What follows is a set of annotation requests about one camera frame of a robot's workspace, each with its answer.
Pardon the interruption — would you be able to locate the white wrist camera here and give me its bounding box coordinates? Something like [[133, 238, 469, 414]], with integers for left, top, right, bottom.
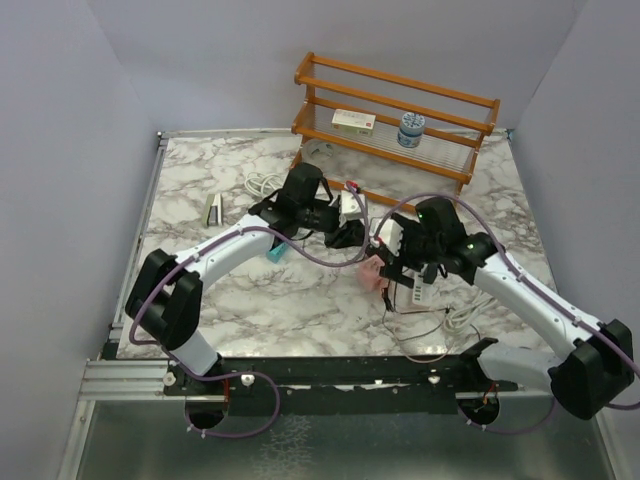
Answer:
[[370, 218, 404, 257], [339, 185, 368, 226]]

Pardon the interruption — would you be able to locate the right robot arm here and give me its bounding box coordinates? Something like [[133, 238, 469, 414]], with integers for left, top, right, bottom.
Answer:
[[401, 193, 639, 420]]

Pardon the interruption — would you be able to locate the clear tape roll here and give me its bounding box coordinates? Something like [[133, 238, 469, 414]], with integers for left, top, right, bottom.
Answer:
[[301, 139, 334, 162]]

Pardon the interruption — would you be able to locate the white power strip cord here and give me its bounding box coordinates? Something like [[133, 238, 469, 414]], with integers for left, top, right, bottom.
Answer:
[[443, 292, 496, 334]]

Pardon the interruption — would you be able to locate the white power strip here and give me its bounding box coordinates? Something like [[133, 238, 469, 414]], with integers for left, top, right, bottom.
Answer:
[[411, 272, 432, 307]]

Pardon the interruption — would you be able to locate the pink cube socket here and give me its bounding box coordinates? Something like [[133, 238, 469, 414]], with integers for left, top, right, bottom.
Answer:
[[356, 255, 389, 292]]

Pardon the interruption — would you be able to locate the purple cable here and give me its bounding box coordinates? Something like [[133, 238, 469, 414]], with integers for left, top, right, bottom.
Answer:
[[129, 184, 371, 440], [369, 192, 640, 434]]

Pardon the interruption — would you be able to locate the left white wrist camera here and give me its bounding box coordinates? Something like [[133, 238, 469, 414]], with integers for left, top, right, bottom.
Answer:
[[339, 185, 368, 226]]

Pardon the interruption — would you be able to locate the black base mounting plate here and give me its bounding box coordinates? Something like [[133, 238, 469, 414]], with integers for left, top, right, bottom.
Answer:
[[164, 355, 517, 416]]

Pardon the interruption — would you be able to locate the teal power strip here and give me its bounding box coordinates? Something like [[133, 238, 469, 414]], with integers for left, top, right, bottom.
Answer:
[[266, 243, 289, 264]]

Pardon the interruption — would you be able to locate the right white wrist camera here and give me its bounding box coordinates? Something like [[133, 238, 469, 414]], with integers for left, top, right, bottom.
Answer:
[[370, 218, 404, 257]]

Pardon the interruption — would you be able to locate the black thin cable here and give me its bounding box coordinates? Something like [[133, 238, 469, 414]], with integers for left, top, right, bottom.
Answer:
[[382, 294, 481, 351]]

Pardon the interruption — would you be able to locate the white cardboard box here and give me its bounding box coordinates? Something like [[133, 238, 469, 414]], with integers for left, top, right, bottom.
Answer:
[[331, 109, 376, 137]]

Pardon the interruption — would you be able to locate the aluminium rail frame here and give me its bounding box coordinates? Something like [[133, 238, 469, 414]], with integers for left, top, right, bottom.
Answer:
[[79, 360, 168, 401]]

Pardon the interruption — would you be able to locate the grey white stapler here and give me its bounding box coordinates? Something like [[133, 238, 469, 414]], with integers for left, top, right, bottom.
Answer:
[[201, 194, 223, 227]]

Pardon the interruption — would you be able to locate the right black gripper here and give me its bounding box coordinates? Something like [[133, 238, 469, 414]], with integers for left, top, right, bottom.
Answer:
[[379, 216, 444, 287]]

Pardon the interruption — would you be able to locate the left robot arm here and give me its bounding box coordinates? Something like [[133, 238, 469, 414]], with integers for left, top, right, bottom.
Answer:
[[125, 163, 401, 395]]

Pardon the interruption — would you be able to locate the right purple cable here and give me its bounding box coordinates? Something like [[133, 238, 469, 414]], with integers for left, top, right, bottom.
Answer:
[[369, 192, 640, 434]]

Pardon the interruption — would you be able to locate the white coiled power cord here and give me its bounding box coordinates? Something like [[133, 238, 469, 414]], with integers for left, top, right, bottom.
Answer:
[[243, 172, 289, 199]]

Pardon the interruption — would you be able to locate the blue lidded jar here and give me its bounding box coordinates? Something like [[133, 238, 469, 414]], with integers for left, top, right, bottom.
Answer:
[[397, 112, 426, 148]]

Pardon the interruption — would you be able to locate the orange wooden shelf rack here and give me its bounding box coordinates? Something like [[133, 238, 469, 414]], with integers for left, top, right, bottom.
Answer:
[[291, 52, 501, 191]]

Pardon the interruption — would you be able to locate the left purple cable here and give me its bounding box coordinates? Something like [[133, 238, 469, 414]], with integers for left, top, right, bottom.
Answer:
[[129, 184, 371, 440]]

